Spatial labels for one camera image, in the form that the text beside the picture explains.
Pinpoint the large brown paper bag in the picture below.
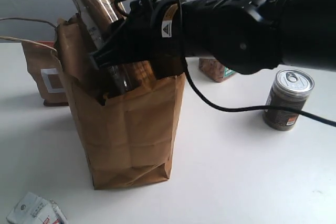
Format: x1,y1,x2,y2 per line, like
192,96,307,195
54,15,185,190

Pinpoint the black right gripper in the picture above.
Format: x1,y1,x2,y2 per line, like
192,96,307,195
90,0,187,79

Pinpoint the clear plastic snack package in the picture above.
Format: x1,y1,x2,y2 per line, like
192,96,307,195
58,0,153,96

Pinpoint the brown bag with white square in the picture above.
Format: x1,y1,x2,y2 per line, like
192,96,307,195
22,41,68,107

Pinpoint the clear nut jar yellow lid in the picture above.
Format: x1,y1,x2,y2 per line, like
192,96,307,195
198,58,236,83

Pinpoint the crumpled white red packet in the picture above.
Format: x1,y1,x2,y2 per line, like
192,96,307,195
6,192,69,224

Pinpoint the brown pull-tab can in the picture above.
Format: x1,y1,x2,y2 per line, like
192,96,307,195
263,69,314,131

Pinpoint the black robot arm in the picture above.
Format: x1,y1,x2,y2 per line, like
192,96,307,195
90,0,335,74

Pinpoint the black cable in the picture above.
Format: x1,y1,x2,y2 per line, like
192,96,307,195
149,0,336,127

